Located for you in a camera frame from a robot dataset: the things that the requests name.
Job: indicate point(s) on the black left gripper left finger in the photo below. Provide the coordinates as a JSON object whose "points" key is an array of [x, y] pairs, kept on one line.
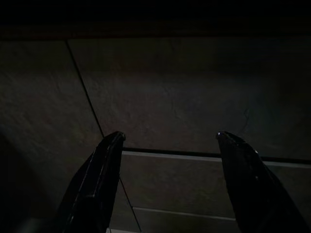
{"points": [[94, 189]]}

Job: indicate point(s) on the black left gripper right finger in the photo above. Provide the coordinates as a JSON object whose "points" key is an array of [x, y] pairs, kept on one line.
{"points": [[250, 189]]}

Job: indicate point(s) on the brown kitchen base cabinet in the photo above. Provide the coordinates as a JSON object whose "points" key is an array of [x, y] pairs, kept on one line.
{"points": [[170, 97]]}

